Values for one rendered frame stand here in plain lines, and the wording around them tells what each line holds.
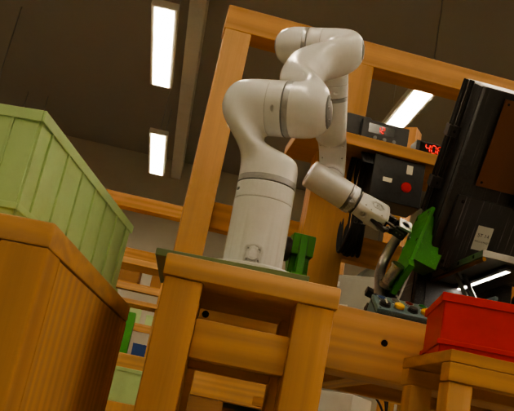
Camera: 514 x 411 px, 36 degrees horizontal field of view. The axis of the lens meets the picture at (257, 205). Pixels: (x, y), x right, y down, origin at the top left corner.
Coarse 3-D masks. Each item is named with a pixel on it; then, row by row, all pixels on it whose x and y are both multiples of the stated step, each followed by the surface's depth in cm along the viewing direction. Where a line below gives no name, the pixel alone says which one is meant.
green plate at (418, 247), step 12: (420, 216) 224; (432, 216) 218; (420, 228) 217; (408, 240) 224; (420, 240) 214; (408, 252) 217; (420, 252) 215; (432, 252) 215; (420, 264) 215; (432, 264) 214
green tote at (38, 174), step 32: (0, 128) 115; (32, 128) 115; (0, 160) 113; (32, 160) 114; (64, 160) 127; (0, 192) 112; (32, 192) 116; (64, 192) 129; (96, 192) 145; (64, 224) 131; (96, 224) 148; (128, 224) 169; (96, 256) 152
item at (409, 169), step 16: (384, 160) 248; (400, 160) 249; (368, 176) 250; (384, 176) 247; (400, 176) 248; (416, 176) 249; (368, 192) 245; (384, 192) 245; (400, 192) 246; (416, 192) 247; (400, 208) 249; (416, 208) 246
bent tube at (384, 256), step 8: (400, 224) 225; (408, 224) 228; (408, 232) 225; (392, 240) 228; (400, 240) 228; (384, 248) 231; (392, 248) 229; (384, 256) 229; (384, 264) 228; (376, 272) 225; (384, 272) 227; (376, 280) 221; (376, 288) 216
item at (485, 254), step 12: (480, 252) 199; (492, 252) 198; (456, 264) 212; (468, 264) 204; (480, 264) 205; (492, 264) 202; (504, 264) 200; (432, 276) 228; (444, 276) 220; (468, 276) 219; (480, 276) 213; (492, 276) 209; (504, 276) 207; (456, 288) 230; (480, 288) 224; (492, 288) 221
